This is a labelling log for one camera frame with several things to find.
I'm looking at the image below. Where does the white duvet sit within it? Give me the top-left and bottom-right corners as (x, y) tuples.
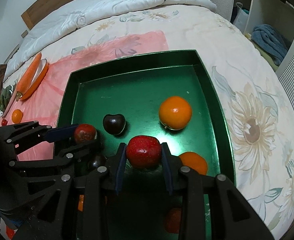
(4, 0), (216, 79)

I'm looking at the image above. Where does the floral bed sheet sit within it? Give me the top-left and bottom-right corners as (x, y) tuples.
(3, 4), (294, 239)

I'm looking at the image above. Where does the orange tangerine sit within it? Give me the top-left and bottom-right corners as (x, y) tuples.
(11, 109), (23, 124)
(158, 96), (192, 131)
(78, 194), (84, 212)
(178, 152), (208, 175)

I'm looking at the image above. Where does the pink plastic sheet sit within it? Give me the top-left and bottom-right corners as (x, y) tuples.
(0, 29), (208, 240)

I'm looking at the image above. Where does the green tray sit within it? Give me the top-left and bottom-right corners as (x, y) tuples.
(55, 49), (237, 240)

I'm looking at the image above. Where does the white shopping bag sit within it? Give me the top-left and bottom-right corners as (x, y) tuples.
(233, 2), (249, 33)

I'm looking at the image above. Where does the white plate with greens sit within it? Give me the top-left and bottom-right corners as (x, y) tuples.
(1, 88), (17, 118)

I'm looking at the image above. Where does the blue towel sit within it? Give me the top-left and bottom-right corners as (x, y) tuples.
(251, 24), (291, 66)

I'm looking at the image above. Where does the green leafy vegetable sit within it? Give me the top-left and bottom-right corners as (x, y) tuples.
(0, 80), (18, 113)

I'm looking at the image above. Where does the dark plum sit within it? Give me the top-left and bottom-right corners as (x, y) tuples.
(93, 161), (100, 168)
(102, 114), (126, 135)

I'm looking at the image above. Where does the carrot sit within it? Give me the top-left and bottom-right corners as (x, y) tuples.
(15, 53), (42, 101)

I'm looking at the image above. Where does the orange white plate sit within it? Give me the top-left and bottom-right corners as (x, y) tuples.
(19, 59), (49, 101)

